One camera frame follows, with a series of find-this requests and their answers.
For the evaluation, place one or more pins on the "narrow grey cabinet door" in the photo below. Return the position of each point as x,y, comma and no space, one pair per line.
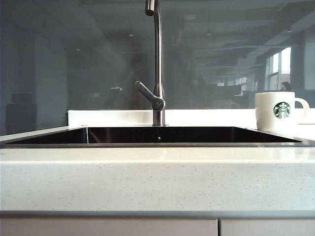
268,227

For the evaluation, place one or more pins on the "black sink basin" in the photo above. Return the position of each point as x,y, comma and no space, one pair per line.
172,135

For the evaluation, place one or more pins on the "wide grey cabinet door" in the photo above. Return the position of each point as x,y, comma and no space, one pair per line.
98,227

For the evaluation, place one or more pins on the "steel gooseneck faucet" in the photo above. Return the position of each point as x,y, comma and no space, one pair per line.
158,61

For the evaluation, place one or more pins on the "white Starbucks logo mug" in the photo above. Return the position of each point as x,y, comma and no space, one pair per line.
268,110

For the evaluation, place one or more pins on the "white backsplash ledge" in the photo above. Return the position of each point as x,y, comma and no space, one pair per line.
110,116

